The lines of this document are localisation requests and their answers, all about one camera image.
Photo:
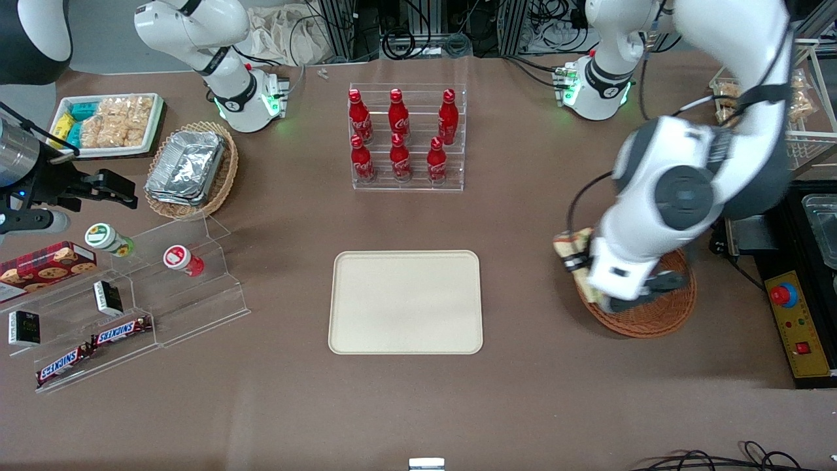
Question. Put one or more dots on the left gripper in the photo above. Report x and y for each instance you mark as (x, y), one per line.
(574, 261)

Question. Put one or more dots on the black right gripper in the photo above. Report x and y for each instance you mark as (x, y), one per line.
(57, 184)

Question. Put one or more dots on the triangular sandwich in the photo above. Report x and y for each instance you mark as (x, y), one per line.
(572, 242)

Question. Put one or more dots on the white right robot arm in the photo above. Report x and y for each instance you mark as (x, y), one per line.
(229, 78)

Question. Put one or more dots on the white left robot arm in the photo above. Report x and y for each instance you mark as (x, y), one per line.
(680, 190)

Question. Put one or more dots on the white plastic snack tray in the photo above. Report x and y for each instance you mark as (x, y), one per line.
(153, 131)

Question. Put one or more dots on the round brown wicker basket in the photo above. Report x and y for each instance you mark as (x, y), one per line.
(654, 322)

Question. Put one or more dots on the oval light wicker basket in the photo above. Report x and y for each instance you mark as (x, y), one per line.
(225, 176)

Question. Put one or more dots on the beige rectangular tray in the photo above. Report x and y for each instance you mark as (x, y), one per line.
(405, 302)

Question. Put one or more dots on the green lid drink bottle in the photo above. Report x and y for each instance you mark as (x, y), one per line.
(104, 237)

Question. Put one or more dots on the clear rice cracker bag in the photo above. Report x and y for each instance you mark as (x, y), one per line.
(138, 118)
(101, 127)

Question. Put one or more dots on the teal snack packet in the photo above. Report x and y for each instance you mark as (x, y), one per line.
(73, 134)
(84, 111)

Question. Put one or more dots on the stack of foil trays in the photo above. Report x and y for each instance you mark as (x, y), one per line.
(186, 167)

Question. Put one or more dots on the yellow snack packet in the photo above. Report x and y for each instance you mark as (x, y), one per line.
(61, 125)

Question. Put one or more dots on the red lid drink bottle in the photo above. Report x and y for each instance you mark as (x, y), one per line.
(180, 258)

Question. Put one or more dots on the red cookie box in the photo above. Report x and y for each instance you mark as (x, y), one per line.
(46, 267)

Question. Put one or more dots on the small black box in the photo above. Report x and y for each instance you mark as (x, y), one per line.
(108, 297)
(24, 328)

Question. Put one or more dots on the snickers chocolate bar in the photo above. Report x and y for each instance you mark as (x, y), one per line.
(60, 365)
(121, 331)

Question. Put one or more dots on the clear acrylic stepped display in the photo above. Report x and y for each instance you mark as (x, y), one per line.
(196, 307)

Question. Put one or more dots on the black power supply box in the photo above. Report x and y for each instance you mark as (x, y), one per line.
(745, 235)

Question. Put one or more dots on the red cola bottle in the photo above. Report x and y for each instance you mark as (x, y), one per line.
(398, 118)
(400, 163)
(358, 118)
(448, 121)
(437, 165)
(361, 163)

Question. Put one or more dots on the clear acrylic bottle rack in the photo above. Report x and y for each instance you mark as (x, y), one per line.
(418, 186)

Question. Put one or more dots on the clear bag of crackers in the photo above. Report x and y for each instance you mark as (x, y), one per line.
(726, 91)
(801, 98)
(724, 116)

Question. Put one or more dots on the yellow emergency stop control box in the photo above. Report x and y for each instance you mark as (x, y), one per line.
(798, 327)

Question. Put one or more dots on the white cloth bag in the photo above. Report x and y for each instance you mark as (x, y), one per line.
(288, 33)

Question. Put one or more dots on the clear plastic container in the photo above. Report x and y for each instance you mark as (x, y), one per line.
(822, 229)

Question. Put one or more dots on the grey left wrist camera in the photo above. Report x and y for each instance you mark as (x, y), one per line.
(660, 282)

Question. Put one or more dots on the aluminium frame rack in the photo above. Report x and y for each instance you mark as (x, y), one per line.
(343, 29)

